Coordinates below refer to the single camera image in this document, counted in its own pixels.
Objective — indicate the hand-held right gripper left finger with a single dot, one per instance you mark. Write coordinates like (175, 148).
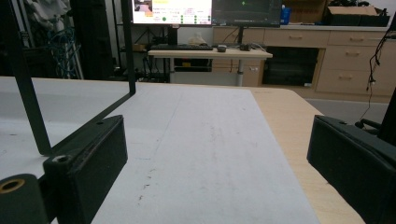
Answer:
(93, 161)

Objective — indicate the black shelf with metal legs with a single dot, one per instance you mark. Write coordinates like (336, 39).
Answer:
(129, 62)

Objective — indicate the small black device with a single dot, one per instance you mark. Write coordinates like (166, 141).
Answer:
(245, 47)

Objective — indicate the dark computer monitor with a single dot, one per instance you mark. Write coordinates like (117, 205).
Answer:
(247, 12)

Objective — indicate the black keyboard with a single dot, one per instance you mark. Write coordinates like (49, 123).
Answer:
(182, 47)

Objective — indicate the black metal post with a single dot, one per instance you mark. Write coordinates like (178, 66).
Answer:
(389, 121)

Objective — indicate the white desk with wooden top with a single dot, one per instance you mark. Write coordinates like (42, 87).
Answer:
(211, 54)

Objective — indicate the grey computer mouse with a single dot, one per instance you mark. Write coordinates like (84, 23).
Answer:
(222, 48)

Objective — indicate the lit computer monitor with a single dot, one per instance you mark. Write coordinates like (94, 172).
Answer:
(171, 11)

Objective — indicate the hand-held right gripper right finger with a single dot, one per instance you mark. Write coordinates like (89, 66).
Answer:
(358, 168)

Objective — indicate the light wooden table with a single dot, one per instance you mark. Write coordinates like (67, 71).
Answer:
(292, 124)

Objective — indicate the cardboard box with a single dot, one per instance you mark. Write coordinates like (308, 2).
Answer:
(355, 15)

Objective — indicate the wooden drawer cabinet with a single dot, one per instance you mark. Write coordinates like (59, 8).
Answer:
(351, 62)

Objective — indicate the cream cloth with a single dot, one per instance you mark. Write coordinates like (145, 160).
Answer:
(197, 40)

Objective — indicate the black office chair base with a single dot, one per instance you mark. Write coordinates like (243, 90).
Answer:
(369, 123)

